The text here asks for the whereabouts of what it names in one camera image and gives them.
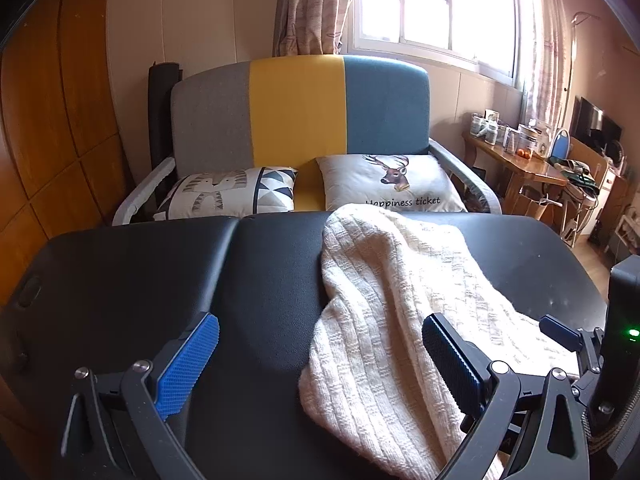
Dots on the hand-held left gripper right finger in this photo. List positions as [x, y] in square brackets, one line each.
[452, 365]

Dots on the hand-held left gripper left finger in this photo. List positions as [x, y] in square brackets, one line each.
[187, 365]

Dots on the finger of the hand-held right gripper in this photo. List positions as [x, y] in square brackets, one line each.
[560, 332]

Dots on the cream knitted sweater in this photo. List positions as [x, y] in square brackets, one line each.
[390, 310]

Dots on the small fan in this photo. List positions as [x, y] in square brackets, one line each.
[616, 152]

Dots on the wooden desk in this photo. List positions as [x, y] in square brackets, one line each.
[530, 167]

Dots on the blue chair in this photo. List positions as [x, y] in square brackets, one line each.
[561, 147]

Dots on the geometric print pillow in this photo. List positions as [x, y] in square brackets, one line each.
[225, 190]

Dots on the black monitor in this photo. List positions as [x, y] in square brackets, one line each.
[592, 117]

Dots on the deer print pillow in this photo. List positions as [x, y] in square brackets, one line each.
[360, 185]

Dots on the group of jars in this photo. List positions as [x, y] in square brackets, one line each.
[485, 130]

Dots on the metal floor stand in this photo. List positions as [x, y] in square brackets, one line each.
[571, 70]

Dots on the black rolled mat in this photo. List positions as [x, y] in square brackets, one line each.
[162, 110]

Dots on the sheer pink curtain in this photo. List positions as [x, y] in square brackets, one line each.
[545, 50]

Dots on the grey yellow blue sofa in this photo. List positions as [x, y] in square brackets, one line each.
[295, 110]

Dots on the white framed window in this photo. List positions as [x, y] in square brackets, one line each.
[440, 5]

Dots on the patterned beige curtain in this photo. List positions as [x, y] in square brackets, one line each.
[312, 5]

